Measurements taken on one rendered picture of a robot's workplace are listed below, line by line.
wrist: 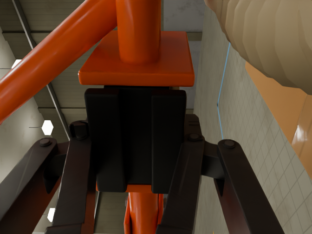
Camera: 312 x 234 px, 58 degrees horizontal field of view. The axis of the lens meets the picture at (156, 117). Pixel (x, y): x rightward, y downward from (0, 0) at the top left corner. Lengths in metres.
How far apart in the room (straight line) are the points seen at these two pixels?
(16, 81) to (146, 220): 0.13
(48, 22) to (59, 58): 10.38
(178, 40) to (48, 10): 10.16
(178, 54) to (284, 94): 0.15
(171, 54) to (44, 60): 0.08
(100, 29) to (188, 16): 9.53
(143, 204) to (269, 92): 0.19
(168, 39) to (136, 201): 0.12
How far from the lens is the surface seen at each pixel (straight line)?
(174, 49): 0.17
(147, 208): 0.22
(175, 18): 9.71
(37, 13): 10.52
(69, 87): 12.14
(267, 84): 0.33
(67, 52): 0.18
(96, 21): 0.17
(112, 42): 0.19
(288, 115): 0.28
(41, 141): 0.16
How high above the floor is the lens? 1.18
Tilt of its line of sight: 2 degrees up
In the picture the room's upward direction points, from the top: 89 degrees counter-clockwise
